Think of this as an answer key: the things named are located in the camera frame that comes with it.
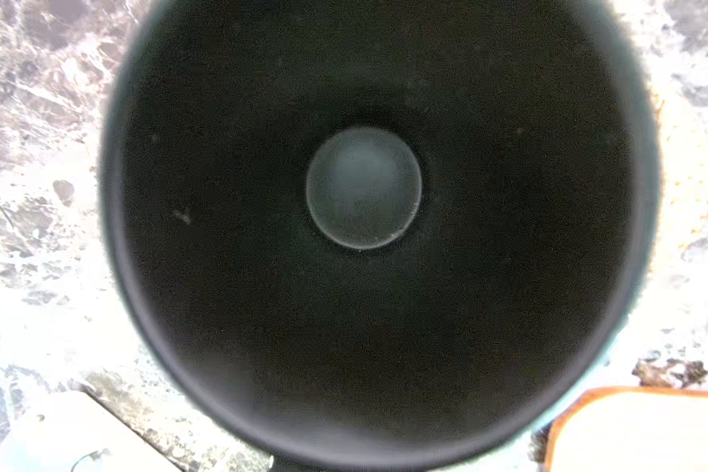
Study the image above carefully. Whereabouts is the orange plastic tray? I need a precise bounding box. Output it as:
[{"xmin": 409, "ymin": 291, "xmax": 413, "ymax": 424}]
[{"xmin": 544, "ymin": 387, "xmax": 708, "ymax": 471}]

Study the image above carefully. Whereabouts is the black mug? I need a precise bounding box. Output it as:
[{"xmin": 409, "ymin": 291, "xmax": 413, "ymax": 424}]
[{"xmin": 100, "ymin": 1, "xmax": 660, "ymax": 471}]

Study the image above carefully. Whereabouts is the grey remote device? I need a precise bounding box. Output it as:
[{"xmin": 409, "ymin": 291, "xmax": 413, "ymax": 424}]
[{"xmin": 0, "ymin": 391, "xmax": 178, "ymax": 471}]

